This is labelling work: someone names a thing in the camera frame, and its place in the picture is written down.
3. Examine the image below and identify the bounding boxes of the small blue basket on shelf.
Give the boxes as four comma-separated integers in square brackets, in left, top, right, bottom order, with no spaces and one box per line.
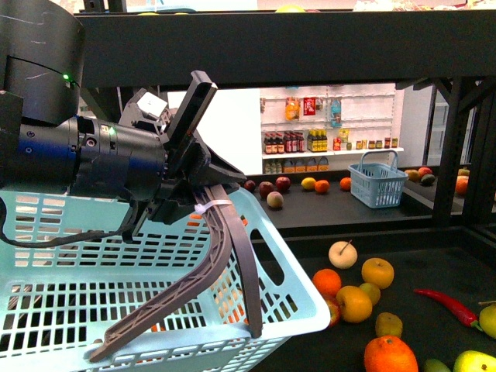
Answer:
[348,149,408,209]

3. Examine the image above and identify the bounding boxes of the yellow-green pear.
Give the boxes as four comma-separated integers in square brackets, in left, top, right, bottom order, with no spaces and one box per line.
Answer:
[479,301,496,339]

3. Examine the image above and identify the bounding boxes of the black metal shelf upright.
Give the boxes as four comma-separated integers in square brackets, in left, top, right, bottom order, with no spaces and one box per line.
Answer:
[432,77,474,228]

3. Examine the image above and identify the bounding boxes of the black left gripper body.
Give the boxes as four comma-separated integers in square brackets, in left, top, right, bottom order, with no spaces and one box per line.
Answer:
[69,88,212,244]

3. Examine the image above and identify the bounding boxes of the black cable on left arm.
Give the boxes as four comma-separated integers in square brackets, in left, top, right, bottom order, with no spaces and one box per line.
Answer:
[0,193,140,249]

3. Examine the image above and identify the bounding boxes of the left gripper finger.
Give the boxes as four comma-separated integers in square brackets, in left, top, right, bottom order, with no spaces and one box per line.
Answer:
[164,71,217,182]
[189,150,247,194]

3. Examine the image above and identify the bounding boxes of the yellow-orange apple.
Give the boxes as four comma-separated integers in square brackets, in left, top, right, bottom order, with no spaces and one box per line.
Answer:
[336,286,373,324]
[361,257,394,290]

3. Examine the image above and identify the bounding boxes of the yellow-orange apple front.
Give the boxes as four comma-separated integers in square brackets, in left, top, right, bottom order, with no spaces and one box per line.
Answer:
[336,286,373,324]

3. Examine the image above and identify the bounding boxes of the white pear with stem back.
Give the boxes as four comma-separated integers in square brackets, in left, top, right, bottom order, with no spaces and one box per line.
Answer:
[328,240,358,269]

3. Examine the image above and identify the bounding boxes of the red chili pepper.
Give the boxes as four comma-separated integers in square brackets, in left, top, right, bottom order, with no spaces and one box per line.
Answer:
[413,288,483,332]

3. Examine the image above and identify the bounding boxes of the red apple in cluster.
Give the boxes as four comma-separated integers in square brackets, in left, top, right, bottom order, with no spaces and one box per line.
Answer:
[322,294,341,328]

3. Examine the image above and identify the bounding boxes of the large orange front centre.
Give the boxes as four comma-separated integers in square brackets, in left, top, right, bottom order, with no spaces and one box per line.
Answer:
[363,336,419,372]

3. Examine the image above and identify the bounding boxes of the small orange tangerine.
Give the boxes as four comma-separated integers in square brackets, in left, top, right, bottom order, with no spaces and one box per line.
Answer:
[312,268,342,297]

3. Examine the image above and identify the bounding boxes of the green avocado beside orange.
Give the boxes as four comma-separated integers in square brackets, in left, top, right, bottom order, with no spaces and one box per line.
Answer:
[422,358,451,372]

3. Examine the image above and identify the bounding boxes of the grey-brown basket handle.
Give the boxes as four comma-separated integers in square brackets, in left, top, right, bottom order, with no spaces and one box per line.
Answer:
[88,185,263,363]

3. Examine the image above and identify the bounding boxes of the light teal plastic shopping basket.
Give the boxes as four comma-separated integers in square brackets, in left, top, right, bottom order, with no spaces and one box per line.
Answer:
[1,190,329,371]

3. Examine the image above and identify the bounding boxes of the yellow-orange apple back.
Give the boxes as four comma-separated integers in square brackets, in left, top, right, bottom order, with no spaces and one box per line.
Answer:
[361,257,394,290]

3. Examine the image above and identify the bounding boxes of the white retail shelf with bottles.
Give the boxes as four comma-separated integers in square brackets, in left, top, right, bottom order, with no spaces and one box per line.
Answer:
[260,83,404,174]

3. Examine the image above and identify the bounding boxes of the white zip tie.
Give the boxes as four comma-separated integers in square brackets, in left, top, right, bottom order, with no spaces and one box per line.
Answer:
[195,199,233,215]

